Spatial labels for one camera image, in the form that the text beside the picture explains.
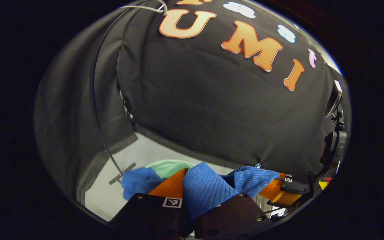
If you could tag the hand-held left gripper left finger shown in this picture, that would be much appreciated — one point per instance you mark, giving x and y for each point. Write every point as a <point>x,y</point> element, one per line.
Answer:
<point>152,213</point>

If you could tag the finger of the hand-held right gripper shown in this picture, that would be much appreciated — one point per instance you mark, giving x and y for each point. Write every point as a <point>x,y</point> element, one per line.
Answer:
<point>288,175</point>
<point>295,188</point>

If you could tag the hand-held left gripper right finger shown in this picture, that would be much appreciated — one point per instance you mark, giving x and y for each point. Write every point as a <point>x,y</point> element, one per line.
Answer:
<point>232,216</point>

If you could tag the black clothes rack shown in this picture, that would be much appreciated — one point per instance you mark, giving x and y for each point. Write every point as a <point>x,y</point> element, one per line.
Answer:
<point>122,174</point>

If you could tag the white clothes hanger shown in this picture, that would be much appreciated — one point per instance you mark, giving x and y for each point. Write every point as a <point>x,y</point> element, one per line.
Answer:
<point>164,11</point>

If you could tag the black backdrop cloth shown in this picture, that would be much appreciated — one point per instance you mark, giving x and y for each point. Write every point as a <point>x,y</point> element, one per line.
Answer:
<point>212,110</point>

